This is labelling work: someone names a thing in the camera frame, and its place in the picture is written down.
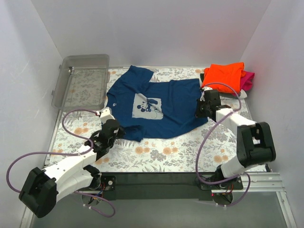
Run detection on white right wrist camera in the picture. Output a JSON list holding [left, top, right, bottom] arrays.
[[200, 86, 212, 100]]

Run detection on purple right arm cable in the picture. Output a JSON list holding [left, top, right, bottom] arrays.
[[196, 82, 250, 207]]

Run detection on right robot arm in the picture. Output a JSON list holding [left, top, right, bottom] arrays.
[[195, 87, 276, 189]]

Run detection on floral patterned table mat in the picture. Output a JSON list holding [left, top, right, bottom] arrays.
[[47, 67, 262, 173]]

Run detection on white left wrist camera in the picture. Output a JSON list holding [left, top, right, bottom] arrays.
[[99, 107, 115, 124]]

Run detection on blue Mickey print t-shirt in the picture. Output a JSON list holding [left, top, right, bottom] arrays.
[[107, 66, 208, 142]]

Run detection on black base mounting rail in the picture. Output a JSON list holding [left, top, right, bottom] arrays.
[[71, 171, 238, 201]]

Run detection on clear plastic bin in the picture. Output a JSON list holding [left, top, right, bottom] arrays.
[[51, 54, 109, 112]]

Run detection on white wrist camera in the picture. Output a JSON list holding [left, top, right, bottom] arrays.
[[200, 86, 212, 100], [99, 107, 115, 124]]

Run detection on orange folded t-shirt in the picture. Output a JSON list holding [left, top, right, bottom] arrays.
[[201, 62, 246, 94]]

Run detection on pink folded t-shirt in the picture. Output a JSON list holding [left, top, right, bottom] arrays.
[[240, 71, 255, 91]]

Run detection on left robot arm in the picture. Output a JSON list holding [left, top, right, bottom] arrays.
[[19, 119, 124, 218]]

